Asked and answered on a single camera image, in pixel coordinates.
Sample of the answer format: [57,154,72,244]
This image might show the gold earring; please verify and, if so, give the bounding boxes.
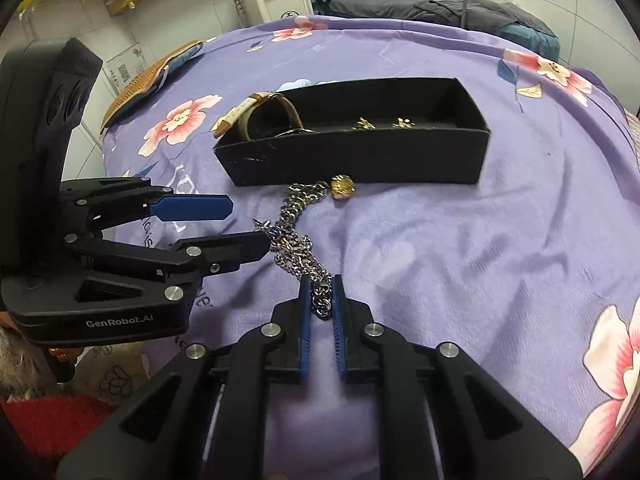
[354,117,375,130]

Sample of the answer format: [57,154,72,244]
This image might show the black jewelry box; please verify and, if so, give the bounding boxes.
[214,77,490,186]

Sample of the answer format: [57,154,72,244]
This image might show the brown woven pillow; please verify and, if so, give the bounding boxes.
[101,40,205,131]

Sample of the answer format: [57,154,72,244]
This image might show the beige brown strap watch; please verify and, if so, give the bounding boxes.
[212,92,305,142]

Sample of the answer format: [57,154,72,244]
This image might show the gold lion ring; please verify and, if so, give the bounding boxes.
[328,173,357,201]

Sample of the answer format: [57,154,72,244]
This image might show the grey blanket bed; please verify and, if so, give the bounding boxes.
[317,0,554,36]

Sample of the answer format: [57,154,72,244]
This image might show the purple floral bedsheet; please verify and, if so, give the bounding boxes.
[103,16,639,472]

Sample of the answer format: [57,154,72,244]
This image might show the left hand gold nails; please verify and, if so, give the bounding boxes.
[0,311,85,363]

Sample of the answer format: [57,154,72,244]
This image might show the silver chain necklace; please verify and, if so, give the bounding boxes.
[252,181,335,320]

